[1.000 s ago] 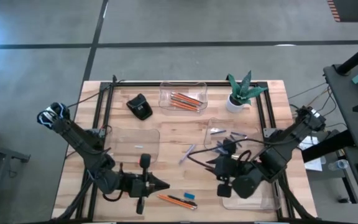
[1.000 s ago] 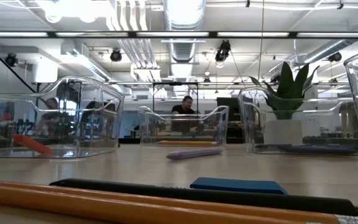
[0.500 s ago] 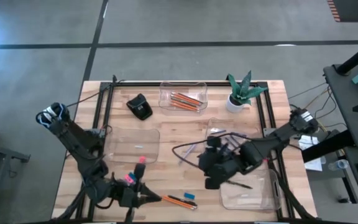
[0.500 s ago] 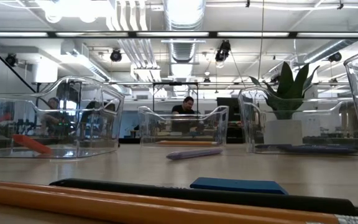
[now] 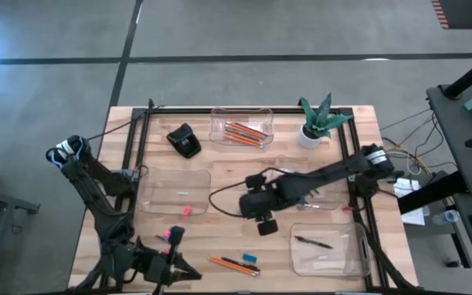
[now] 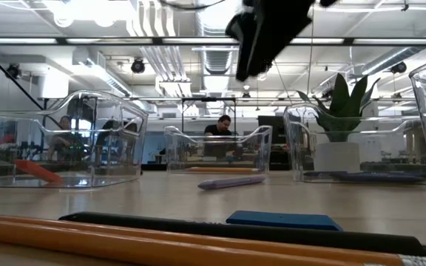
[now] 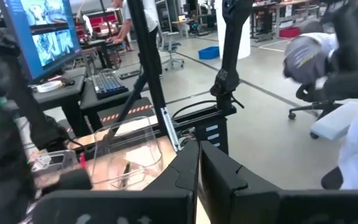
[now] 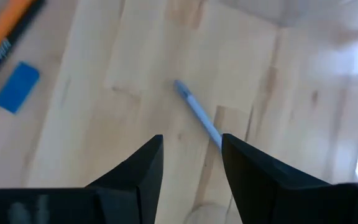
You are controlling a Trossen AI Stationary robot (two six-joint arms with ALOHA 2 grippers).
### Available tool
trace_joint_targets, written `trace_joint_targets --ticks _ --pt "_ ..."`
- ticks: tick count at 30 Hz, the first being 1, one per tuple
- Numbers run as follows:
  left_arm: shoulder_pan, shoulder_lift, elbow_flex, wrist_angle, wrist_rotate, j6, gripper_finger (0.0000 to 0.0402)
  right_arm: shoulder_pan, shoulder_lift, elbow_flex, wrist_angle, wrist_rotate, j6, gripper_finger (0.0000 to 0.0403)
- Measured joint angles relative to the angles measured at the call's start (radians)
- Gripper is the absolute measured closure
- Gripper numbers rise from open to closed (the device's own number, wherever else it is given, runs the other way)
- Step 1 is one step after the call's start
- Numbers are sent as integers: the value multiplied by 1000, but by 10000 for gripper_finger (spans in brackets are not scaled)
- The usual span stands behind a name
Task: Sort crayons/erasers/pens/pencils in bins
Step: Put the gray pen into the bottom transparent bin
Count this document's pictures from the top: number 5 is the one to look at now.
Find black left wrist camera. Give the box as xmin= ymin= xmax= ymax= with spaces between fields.
xmin=169 ymin=225 xmax=187 ymax=244

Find black desk beam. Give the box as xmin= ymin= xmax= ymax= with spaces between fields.
xmin=397 ymin=170 xmax=469 ymax=216

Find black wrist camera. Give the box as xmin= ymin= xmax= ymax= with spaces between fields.
xmin=169 ymin=225 xmax=187 ymax=244
xmin=256 ymin=219 xmax=279 ymax=238

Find black pen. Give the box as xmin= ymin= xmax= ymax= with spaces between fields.
xmin=220 ymin=256 xmax=261 ymax=272
xmin=293 ymin=234 xmax=334 ymax=250

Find yellow floor cable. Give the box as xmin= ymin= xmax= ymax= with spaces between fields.
xmin=384 ymin=116 xmax=433 ymax=175

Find white papers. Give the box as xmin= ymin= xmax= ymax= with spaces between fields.
xmin=392 ymin=176 xmax=426 ymax=227

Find snake plant in white pot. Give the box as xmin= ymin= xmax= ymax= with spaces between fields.
xmin=296 ymin=92 xmax=355 ymax=150

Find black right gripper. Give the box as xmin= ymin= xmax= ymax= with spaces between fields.
xmin=238 ymin=174 xmax=293 ymax=222

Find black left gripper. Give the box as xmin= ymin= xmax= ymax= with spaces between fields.
xmin=133 ymin=241 xmax=203 ymax=288

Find black metal table frame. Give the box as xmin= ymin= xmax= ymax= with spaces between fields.
xmin=70 ymin=98 xmax=420 ymax=295

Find clear plastic bottle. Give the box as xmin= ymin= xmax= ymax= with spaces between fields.
xmin=431 ymin=208 xmax=461 ymax=226

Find black handheld device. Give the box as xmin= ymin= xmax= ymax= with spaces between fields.
xmin=166 ymin=122 xmax=202 ymax=160

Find grey side desk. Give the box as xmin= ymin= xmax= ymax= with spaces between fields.
xmin=425 ymin=79 xmax=472 ymax=197

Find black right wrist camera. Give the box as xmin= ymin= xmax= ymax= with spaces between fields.
xmin=256 ymin=219 xmax=279 ymax=238

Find red striped floor mat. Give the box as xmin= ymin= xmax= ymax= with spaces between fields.
xmin=430 ymin=0 xmax=472 ymax=30

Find small clear plastic bin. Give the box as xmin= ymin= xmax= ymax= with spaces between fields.
xmin=209 ymin=106 xmax=275 ymax=149

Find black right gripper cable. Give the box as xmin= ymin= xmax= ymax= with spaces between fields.
xmin=208 ymin=166 xmax=286 ymax=218

